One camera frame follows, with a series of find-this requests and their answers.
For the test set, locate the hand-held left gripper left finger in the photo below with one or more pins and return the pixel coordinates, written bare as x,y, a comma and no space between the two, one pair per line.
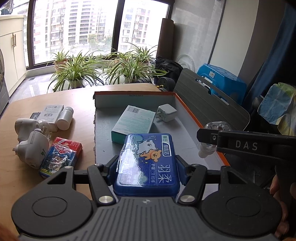
113,169

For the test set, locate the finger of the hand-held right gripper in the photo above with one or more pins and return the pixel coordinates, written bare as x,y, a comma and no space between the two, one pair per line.
207,136

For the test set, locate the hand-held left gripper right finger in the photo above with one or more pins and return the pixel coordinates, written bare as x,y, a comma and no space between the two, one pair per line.
182,171

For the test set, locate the clear plastic object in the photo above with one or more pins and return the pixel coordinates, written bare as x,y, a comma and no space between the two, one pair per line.
216,126

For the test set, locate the blue plastic floss box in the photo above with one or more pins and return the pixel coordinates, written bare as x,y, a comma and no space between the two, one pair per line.
148,164

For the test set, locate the white power adapter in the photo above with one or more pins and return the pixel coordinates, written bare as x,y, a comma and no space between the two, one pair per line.
167,113

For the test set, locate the orange-edged cardboard box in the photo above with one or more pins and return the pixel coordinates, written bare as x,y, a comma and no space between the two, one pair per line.
161,129

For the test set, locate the teal cardboard box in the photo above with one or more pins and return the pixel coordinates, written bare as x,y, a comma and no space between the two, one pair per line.
134,122

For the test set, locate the white cardboard box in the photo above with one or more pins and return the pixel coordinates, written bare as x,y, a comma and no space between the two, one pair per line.
49,115

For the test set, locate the black power adapter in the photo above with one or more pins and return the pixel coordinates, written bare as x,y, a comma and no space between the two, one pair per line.
35,115

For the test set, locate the person's right hand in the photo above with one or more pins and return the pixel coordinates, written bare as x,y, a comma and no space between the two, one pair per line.
274,185

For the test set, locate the grey board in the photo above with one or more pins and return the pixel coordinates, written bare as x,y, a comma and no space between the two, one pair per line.
208,104

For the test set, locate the blue green patterned cloth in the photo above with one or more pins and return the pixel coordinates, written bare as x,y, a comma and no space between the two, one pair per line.
277,104

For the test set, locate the red playing card box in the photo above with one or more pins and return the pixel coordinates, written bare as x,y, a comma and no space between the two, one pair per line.
61,155

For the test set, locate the blue plastic stool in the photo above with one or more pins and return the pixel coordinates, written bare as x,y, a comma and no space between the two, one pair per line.
222,78

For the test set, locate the white plastic bottle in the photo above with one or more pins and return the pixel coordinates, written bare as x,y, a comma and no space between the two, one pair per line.
64,118

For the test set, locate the white fan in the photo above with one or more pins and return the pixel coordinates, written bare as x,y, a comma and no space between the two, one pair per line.
186,61

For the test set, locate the black bag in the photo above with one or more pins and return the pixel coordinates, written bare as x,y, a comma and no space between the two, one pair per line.
168,68

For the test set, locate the white plug-in device green logo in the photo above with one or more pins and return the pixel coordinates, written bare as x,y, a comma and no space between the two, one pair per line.
32,148

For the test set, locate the dark blue curtain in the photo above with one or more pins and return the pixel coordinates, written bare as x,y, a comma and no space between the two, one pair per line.
277,58

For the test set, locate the brown rolled mat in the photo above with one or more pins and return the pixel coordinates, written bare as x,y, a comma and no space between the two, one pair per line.
165,39

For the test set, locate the spider plant terracotta pot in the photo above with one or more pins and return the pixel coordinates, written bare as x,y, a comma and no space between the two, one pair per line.
60,58
115,59

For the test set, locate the grey washing machine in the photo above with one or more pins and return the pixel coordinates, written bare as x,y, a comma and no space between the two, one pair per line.
3,81

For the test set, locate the black framed window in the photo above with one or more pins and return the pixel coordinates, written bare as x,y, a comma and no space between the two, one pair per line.
76,25

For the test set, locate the cream cabinet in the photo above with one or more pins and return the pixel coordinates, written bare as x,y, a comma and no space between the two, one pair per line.
13,53

